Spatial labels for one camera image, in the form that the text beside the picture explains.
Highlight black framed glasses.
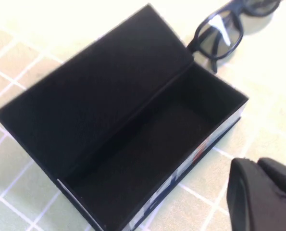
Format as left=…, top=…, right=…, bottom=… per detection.
left=186, top=0, right=284, bottom=74

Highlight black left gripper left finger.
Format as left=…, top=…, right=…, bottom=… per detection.
left=226, top=157, right=286, bottom=231

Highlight black printed glasses case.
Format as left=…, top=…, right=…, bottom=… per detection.
left=0, top=2, right=250, bottom=231

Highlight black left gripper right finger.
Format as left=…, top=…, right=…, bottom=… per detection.
left=257, top=157, right=286, bottom=202

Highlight green checked tablecloth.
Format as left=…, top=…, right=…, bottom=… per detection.
left=0, top=0, right=286, bottom=231

